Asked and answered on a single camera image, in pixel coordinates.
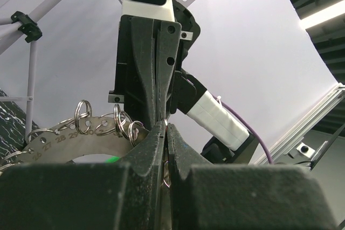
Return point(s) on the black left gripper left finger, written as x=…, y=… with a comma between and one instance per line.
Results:
x=121, y=195

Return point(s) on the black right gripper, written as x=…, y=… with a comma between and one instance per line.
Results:
x=149, y=66

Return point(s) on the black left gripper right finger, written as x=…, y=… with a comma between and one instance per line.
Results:
x=233, y=196

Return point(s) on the key with green tag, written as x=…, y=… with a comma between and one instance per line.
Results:
x=112, y=159

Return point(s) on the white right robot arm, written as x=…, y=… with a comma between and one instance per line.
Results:
x=230, y=138

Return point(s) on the lilac music stand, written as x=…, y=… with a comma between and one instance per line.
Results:
x=77, y=56

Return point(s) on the aluminium frame rail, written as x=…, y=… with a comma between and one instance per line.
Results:
x=299, y=116

